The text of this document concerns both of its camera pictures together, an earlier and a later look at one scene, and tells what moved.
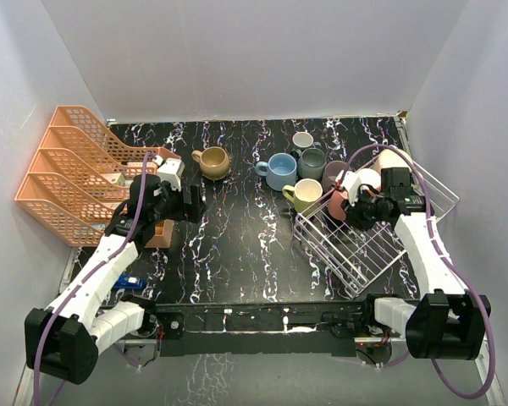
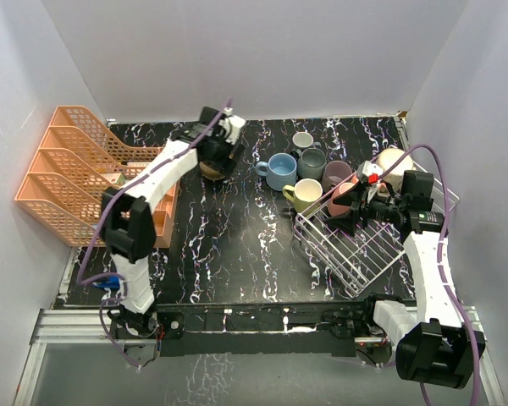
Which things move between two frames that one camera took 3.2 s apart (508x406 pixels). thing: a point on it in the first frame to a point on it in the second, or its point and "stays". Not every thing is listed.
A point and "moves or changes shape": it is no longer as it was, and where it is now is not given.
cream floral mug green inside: x=390 y=158 moves or changes shape
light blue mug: x=280 y=170 stays
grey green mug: x=311 y=163 stays
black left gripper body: x=171 y=205 to x=220 y=154
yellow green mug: x=303 y=194 stays
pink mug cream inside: x=334 y=204 stays
